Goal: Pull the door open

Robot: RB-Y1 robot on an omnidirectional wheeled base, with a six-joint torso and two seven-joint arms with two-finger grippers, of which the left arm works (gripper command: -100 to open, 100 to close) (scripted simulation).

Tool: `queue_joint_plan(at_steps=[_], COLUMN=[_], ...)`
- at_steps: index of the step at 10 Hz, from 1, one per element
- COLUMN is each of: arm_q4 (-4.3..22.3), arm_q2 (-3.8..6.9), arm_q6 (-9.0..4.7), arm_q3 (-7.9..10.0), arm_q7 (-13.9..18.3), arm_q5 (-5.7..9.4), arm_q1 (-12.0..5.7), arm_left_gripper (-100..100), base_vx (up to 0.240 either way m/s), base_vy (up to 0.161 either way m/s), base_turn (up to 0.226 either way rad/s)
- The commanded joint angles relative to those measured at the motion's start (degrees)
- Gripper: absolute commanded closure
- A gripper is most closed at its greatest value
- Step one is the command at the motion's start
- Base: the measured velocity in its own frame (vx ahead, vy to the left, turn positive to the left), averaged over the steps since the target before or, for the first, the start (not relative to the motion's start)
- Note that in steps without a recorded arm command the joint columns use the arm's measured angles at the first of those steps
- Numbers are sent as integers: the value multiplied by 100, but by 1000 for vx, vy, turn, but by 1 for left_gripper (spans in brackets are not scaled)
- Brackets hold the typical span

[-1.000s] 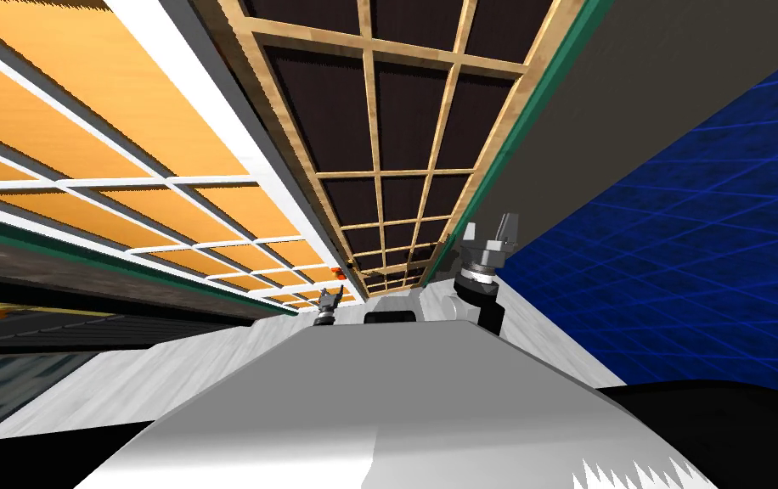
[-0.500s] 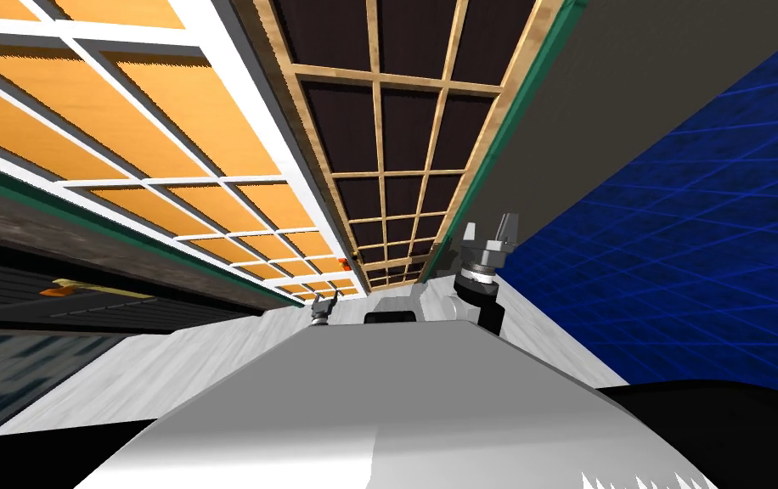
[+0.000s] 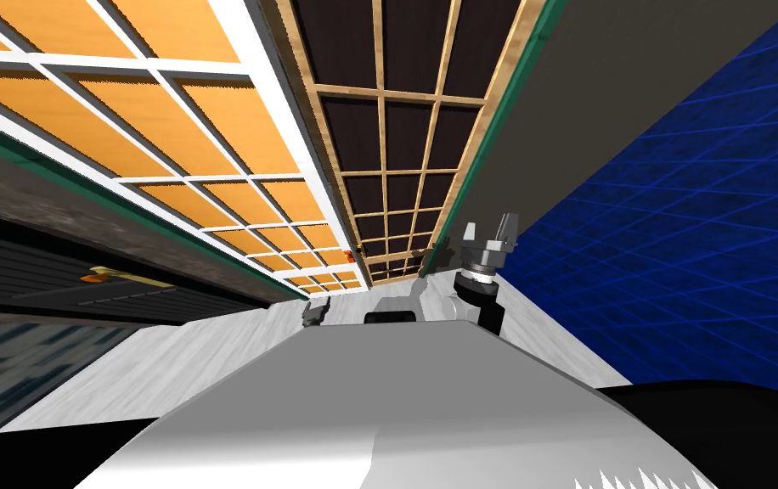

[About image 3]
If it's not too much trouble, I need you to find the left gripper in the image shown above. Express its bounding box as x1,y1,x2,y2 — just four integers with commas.
301,301,333,329

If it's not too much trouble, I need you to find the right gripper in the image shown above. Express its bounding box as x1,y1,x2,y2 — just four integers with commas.
462,213,521,274

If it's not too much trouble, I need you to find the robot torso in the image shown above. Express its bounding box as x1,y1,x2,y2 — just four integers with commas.
72,309,720,489

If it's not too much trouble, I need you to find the dark panelled wooden grid door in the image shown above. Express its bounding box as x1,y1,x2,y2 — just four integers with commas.
257,0,548,285

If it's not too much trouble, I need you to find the orange panelled white grid door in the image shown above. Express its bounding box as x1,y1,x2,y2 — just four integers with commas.
0,0,371,297

